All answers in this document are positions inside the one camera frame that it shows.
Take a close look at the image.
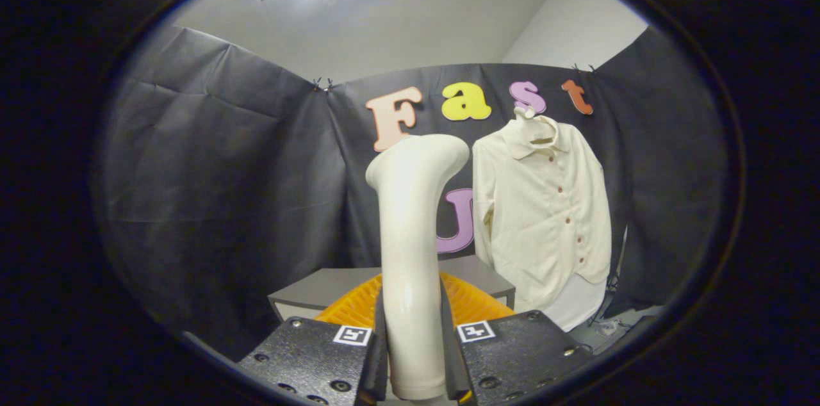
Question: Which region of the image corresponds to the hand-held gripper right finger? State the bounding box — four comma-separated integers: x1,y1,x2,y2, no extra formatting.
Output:
438,270,595,405

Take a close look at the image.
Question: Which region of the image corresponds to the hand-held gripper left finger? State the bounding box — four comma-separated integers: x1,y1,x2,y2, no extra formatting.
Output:
236,272,389,406

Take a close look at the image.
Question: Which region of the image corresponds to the cream button shirt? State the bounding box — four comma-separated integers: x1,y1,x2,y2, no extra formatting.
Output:
472,117,612,314

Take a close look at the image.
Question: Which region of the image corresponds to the white garment steamer head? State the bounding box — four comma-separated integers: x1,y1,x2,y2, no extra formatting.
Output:
365,134,470,400

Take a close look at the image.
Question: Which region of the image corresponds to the white clothes hanger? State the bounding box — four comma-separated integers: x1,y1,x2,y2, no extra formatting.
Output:
514,105,557,144

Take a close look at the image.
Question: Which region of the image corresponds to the grey cabinet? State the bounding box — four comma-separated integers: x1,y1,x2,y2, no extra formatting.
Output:
268,256,516,323

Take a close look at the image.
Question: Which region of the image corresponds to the thin dark stand pole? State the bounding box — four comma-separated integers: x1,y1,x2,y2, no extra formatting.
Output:
612,225,628,285

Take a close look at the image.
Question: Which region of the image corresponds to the black backdrop cloth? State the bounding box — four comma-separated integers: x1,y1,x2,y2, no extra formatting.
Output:
93,25,728,362

